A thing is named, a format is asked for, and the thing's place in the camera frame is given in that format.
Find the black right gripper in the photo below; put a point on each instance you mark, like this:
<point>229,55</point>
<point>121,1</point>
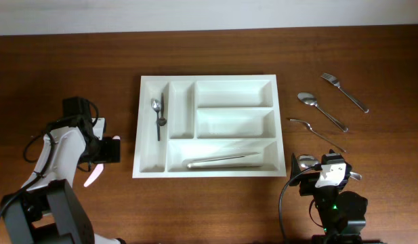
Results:
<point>308,179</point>

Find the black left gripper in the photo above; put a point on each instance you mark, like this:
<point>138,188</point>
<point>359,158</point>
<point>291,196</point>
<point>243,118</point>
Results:
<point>116,152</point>

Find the pink plastic knife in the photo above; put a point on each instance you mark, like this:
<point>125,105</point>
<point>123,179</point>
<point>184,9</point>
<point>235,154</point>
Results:
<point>110,152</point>

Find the thin steel fork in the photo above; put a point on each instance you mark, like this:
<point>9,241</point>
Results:
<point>309,128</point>

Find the small steel teaspoon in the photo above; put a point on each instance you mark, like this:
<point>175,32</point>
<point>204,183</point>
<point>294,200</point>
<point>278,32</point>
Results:
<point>156,106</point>

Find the steel spoon under right arm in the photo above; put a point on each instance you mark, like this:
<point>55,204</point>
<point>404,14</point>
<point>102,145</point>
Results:
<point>306,161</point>

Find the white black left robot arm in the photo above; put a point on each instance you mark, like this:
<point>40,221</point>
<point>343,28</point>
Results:
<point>46,209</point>

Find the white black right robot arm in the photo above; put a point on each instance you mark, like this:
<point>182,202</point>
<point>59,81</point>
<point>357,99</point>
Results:
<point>342,213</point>

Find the steel tongs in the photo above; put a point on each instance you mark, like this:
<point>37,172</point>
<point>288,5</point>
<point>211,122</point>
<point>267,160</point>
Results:
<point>226,161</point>

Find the large steel spoon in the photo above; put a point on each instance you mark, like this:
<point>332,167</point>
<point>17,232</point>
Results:
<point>310,99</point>

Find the white plastic cutlery tray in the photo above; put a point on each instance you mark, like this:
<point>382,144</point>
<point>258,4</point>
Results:
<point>209,116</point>

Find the steel fork with thick handle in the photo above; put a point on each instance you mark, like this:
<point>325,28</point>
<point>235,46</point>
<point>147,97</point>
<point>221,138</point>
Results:
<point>335,81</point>

